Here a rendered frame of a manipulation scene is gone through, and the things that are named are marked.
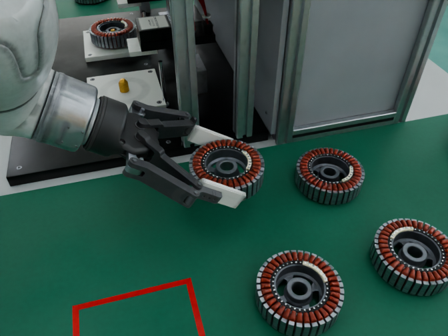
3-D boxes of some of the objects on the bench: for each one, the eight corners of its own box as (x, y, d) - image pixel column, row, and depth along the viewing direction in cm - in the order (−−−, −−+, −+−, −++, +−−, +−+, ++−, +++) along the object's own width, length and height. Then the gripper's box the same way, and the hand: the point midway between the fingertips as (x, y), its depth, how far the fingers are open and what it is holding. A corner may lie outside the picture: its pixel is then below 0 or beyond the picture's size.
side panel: (277, 145, 80) (297, -33, 58) (271, 136, 82) (289, -39, 61) (405, 122, 86) (467, -49, 64) (397, 113, 88) (454, -55, 66)
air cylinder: (184, 96, 89) (182, 73, 85) (177, 78, 94) (175, 55, 90) (207, 93, 90) (207, 69, 86) (199, 75, 95) (198, 53, 91)
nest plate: (86, 62, 99) (85, 57, 99) (84, 35, 110) (83, 31, 109) (149, 54, 102) (149, 49, 102) (141, 28, 113) (141, 24, 112)
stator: (469, 279, 59) (479, 264, 56) (406, 310, 55) (415, 295, 53) (411, 223, 66) (419, 207, 64) (353, 247, 63) (359, 231, 60)
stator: (301, 358, 51) (305, 344, 48) (237, 295, 57) (238, 280, 54) (357, 301, 56) (363, 287, 54) (293, 250, 62) (296, 234, 60)
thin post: (162, 108, 86) (157, 63, 79) (161, 103, 87) (155, 59, 80) (169, 107, 86) (165, 63, 79) (168, 103, 87) (163, 59, 80)
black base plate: (10, 187, 72) (5, 177, 71) (31, 29, 117) (28, 21, 116) (268, 140, 81) (269, 131, 80) (195, 11, 127) (195, 3, 125)
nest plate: (91, 121, 82) (89, 116, 81) (87, 82, 93) (86, 77, 92) (167, 109, 85) (166, 104, 84) (155, 73, 96) (155, 68, 95)
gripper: (89, 93, 65) (214, 140, 74) (67, 207, 48) (232, 249, 58) (107, 53, 61) (236, 109, 70) (89, 162, 44) (263, 215, 53)
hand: (223, 167), depth 63 cm, fingers closed on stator, 11 cm apart
